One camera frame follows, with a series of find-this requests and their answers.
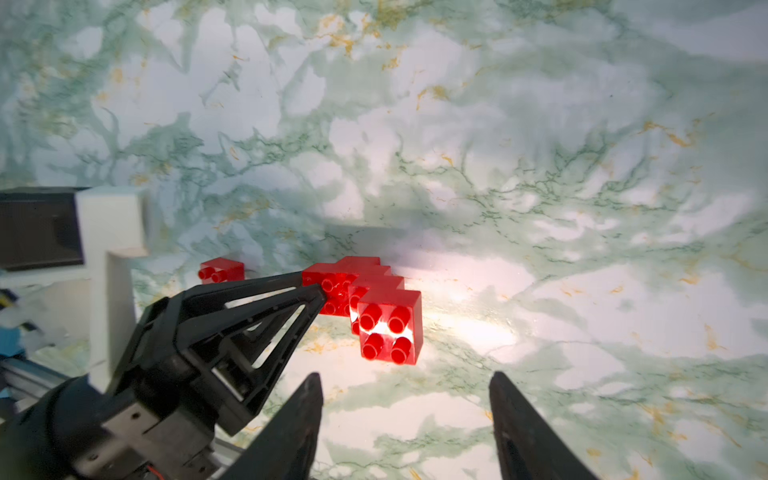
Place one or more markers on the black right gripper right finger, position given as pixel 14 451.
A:
pixel 527 447

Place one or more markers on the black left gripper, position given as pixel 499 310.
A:
pixel 217 350

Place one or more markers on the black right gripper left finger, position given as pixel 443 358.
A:
pixel 286 446

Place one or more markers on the small red lego brick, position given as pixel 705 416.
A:
pixel 221 270

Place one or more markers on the red stepped lego assembly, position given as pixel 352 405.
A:
pixel 383 314

